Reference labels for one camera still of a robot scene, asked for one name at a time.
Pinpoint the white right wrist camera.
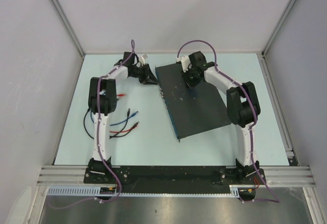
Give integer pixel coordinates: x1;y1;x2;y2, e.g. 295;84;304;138
176;56;192;73

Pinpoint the blue ethernet cable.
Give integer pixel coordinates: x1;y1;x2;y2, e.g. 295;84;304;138
89;110;140;127

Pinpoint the dark network switch box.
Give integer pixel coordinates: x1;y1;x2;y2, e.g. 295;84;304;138
155;63;231;140

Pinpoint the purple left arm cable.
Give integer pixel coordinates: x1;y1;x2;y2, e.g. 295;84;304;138
48;39;136;209

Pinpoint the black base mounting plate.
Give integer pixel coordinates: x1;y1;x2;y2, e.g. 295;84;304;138
84;164;265;185

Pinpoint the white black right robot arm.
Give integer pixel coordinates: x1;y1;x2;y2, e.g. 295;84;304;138
176;51;261;184

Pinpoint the aluminium front frame rail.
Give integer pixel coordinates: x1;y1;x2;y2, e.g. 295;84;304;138
37;166;316;187

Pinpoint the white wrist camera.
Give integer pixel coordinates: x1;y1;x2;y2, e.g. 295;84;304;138
138;54;148;65
176;56;192;73

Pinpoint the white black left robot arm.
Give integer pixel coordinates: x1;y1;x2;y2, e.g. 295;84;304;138
84;52;158;184

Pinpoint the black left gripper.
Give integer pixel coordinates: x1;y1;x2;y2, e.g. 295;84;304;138
129;63;158;85

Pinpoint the grey slotted cable duct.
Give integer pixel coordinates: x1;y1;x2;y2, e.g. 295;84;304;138
47;184;252;198

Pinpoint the red ethernet cable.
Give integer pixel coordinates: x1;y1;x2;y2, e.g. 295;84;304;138
109;93;136;136

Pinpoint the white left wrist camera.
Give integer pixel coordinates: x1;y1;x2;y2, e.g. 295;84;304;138
138;54;148;65

